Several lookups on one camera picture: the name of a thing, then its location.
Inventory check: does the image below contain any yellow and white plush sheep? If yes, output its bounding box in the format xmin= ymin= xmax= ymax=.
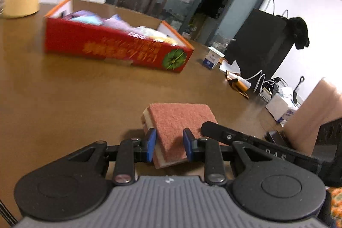
xmin=134 ymin=26 xmax=178 ymax=45

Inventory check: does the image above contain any black phone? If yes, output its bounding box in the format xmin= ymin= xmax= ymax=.
xmin=264 ymin=130 xmax=287 ymax=146

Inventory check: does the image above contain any red cardboard box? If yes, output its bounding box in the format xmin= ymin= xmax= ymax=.
xmin=43 ymin=0 xmax=195 ymax=73

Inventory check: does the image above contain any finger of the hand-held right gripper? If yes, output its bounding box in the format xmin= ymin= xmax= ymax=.
xmin=201 ymin=121 xmax=266 ymax=149

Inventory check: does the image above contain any black metal handle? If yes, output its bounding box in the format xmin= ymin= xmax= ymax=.
xmin=292 ymin=76 xmax=305 ymax=106

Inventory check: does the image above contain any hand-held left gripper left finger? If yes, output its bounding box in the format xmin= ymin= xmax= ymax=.
xmin=63 ymin=128 xmax=157 ymax=186

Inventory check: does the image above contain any coiled white cable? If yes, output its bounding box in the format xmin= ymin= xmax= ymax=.
xmin=248 ymin=70 xmax=281 ymax=100

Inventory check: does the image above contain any large black box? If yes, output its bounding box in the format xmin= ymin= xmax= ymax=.
xmin=224 ymin=9 xmax=296 ymax=82

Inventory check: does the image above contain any clear drinking glass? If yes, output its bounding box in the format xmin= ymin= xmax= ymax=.
xmin=212 ymin=33 xmax=231 ymax=54

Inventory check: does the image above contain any crumpled white tissue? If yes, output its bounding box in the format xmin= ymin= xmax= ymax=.
xmin=220 ymin=59 xmax=241 ymax=76

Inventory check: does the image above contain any pink fuzzy cloth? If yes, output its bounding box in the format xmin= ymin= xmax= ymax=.
xmin=103 ymin=15 xmax=139 ymax=34

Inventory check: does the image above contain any red-brown scouring sponge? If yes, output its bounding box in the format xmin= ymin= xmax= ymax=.
xmin=142 ymin=103 xmax=220 ymax=169

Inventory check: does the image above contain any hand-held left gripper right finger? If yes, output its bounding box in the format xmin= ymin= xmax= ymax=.
xmin=183 ymin=128 xmax=269 ymax=186

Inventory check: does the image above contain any white carton box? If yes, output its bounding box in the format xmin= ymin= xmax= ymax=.
xmin=266 ymin=86 xmax=300 ymax=123

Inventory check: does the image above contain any orange patterned cloth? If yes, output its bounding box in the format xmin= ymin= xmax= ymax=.
xmin=327 ymin=188 xmax=342 ymax=228

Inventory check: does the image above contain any black cloth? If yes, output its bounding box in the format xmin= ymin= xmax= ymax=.
xmin=276 ymin=16 xmax=310 ymax=50

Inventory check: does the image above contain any pink suitcase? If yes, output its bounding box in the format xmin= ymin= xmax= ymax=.
xmin=283 ymin=78 xmax=342 ymax=156

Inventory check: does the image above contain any teal translucent bag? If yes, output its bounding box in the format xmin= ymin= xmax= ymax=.
xmin=71 ymin=15 xmax=103 ymax=26

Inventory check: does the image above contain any orange and white tube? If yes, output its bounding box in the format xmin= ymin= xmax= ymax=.
xmin=226 ymin=70 xmax=252 ymax=99

